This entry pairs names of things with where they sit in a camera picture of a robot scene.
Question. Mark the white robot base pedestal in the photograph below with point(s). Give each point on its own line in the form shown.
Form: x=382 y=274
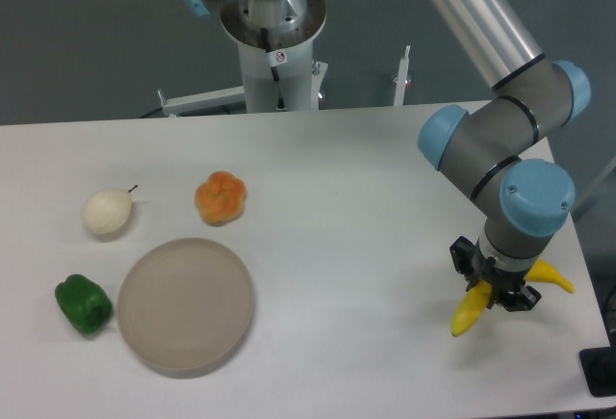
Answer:
x=275 y=46

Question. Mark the white support bracket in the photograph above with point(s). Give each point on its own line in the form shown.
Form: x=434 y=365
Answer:
x=200 y=102
x=402 y=78

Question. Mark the white left support bracket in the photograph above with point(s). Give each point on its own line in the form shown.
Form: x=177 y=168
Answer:
x=200 y=102

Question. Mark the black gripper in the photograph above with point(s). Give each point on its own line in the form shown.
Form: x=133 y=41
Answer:
x=480 y=263

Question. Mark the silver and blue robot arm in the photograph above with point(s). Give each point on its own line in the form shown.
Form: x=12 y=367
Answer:
x=525 y=201

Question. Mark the beige round plate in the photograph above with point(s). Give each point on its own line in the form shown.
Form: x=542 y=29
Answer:
x=185 y=307

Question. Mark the green bell pepper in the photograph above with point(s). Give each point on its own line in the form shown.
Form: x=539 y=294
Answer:
x=84 y=303

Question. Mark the orange bread roll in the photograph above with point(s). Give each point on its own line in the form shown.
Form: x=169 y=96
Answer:
x=220 y=199

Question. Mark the white pear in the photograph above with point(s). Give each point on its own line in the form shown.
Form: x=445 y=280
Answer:
x=107 y=211

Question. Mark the black device at edge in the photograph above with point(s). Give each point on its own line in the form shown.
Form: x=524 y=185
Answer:
x=598 y=366

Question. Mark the yellow banana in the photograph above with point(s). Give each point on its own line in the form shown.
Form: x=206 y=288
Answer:
x=469 y=310

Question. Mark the white right support bracket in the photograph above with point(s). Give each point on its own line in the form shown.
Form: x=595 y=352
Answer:
x=402 y=78

